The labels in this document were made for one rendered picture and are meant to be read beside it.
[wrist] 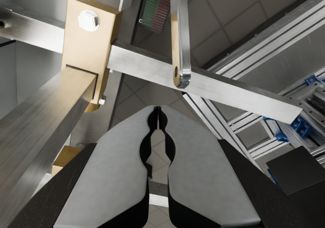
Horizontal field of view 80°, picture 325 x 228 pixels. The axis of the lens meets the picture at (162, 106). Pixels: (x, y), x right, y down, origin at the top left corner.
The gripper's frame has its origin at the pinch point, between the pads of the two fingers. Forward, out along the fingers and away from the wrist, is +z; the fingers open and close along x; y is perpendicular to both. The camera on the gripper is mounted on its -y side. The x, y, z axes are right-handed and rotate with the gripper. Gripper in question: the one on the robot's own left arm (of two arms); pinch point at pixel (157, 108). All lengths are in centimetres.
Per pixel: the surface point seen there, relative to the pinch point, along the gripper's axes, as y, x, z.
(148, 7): -4.6, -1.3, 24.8
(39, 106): 1.2, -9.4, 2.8
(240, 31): 11, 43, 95
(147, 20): -2.6, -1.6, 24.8
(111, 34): -2.7, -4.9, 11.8
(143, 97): 48, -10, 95
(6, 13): -4.9, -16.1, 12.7
